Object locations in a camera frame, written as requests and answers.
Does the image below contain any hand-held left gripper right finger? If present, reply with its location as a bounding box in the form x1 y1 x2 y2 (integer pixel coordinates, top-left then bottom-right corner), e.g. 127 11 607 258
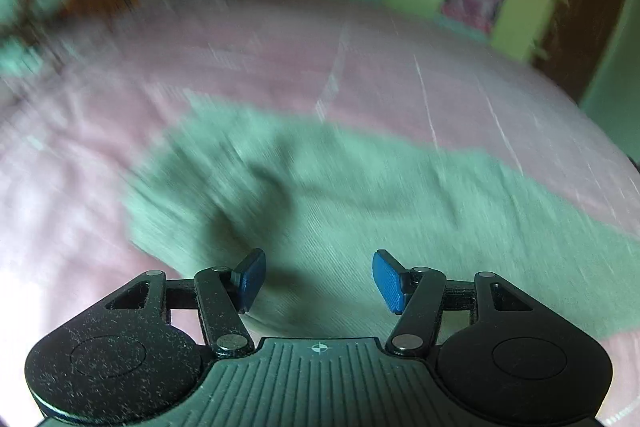
372 249 535 356

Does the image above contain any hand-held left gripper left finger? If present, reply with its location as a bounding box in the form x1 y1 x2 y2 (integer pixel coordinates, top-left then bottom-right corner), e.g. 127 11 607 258
102 248 267 355

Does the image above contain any pink bedsheet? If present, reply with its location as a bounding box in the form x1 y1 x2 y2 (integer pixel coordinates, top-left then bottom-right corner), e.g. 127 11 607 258
0 0 640 427

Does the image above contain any brown wooden door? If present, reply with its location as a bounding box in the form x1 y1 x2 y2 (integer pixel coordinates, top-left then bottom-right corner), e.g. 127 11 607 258
532 0 632 104

